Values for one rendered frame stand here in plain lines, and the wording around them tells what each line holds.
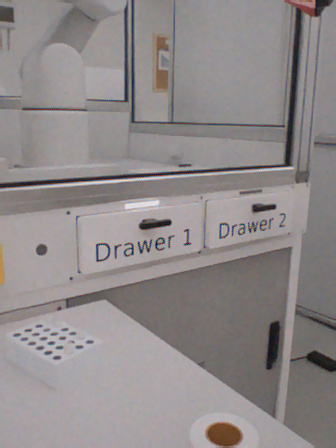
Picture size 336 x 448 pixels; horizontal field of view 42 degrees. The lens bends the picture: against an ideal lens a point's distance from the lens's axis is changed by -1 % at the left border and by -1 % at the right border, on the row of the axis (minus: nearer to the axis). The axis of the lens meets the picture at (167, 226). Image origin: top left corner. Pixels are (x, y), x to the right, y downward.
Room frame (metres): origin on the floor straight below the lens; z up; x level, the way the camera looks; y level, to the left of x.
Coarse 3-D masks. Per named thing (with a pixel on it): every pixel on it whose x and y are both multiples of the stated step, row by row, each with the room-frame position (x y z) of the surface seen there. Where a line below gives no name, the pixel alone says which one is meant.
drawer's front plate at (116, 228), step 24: (96, 216) 0.80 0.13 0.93; (120, 216) 0.83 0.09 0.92; (144, 216) 0.86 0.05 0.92; (168, 216) 0.89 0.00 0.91; (192, 216) 0.93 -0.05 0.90; (96, 240) 0.80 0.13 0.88; (120, 240) 0.83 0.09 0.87; (144, 240) 0.86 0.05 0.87; (168, 240) 0.90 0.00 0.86; (192, 240) 0.93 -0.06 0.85; (96, 264) 0.80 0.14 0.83; (120, 264) 0.83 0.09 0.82
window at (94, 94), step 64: (0, 0) 0.74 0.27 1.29; (64, 0) 0.80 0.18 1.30; (128, 0) 0.88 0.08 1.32; (192, 0) 0.97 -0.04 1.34; (256, 0) 1.08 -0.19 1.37; (0, 64) 0.74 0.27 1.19; (64, 64) 0.80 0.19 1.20; (128, 64) 0.88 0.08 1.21; (192, 64) 0.97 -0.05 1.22; (256, 64) 1.08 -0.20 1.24; (0, 128) 0.73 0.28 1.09; (64, 128) 0.80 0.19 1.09; (128, 128) 0.88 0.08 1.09; (192, 128) 0.97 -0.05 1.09; (256, 128) 1.09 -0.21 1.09
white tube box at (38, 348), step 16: (16, 336) 0.58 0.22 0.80; (32, 336) 0.58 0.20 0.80; (48, 336) 0.57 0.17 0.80; (64, 336) 0.58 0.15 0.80; (16, 352) 0.56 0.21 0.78; (32, 352) 0.53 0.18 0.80; (48, 352) 0.54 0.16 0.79; (80, 352) 0.53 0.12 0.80; (96, 352) 0.55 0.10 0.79; (32, 368) 0.53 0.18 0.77; (48, 368) 0.51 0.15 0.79; (64, 368) 0.51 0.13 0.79; (80, 368) 0.53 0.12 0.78; (96, 368) 0.55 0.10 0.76; (48, 384) 0.51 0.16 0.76; (64, 384) 0.51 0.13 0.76
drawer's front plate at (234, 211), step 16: (288, 192) 1.12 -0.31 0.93; (208, 208) 0.97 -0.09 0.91; (224, 208) 0.99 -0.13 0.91; (240, 208) 1.02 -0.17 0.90; (288, 208) 1.12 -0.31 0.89; (208, 224) 0.97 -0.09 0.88; (272, 224) 1.09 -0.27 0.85; (288, 224) 1.13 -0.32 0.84; (208, 240) 0.97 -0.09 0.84; (224, 240) 0.99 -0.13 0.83; (240, 240) 1.02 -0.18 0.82
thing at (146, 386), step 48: (0, 336) 0.64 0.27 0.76; (96, 336) 0.65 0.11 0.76; (144, 336) 0.65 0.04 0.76; (0, 384) 0.51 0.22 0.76; (96, 384) 0.52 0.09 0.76; (144, 384) 0.52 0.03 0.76; (192, 384) 0.52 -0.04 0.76; (0, 432) 0.42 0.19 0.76; (48, 432) 0.42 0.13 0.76; (96, 432) 0.42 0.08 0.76; (144, 432) 0.42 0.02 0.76; (288, 432) 0.43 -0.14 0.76
